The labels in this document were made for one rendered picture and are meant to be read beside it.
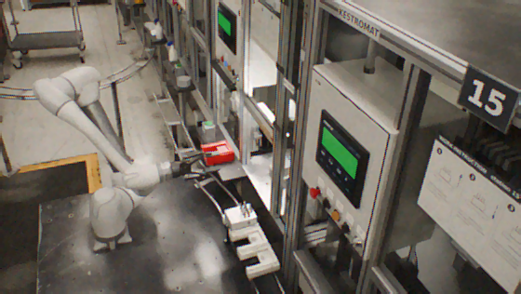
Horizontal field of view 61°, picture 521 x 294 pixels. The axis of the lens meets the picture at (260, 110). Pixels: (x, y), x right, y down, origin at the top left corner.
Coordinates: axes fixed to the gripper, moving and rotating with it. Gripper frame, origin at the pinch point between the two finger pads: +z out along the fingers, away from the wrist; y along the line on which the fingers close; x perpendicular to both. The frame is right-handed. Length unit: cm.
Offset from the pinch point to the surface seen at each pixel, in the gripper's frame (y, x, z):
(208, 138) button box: -16.5, 43.1, 9.8
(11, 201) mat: -111, 144, -119
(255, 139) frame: -10.3, 25.1, 31.2
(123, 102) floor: -112, 275, -20
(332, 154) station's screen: 47, -69, 18
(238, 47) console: 45, 24, 20
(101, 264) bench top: -44, -3, -57
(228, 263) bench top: -44, -23, -1
